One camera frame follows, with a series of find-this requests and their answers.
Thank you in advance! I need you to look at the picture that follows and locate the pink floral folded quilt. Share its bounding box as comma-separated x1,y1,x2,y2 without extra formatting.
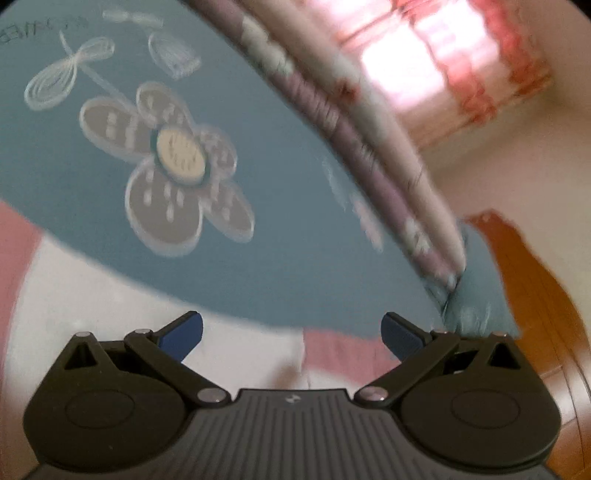
185,0,467,282

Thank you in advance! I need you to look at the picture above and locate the pink and white knit sweater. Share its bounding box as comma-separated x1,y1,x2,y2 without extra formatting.
0,199,407,467

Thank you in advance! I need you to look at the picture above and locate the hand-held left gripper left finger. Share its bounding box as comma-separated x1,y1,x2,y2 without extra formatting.
60,310,230,408

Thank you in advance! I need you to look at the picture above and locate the red striped curtain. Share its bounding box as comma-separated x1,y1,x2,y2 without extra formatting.
295,0,555,148

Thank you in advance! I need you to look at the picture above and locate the wooden headboard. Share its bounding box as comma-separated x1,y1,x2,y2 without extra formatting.
466,210,591,480

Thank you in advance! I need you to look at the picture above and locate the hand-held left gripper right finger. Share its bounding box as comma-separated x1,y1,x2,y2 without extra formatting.
355,312,527,408

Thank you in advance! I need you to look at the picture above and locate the blue pillow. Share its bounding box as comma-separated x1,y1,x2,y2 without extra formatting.
425,222,520,340

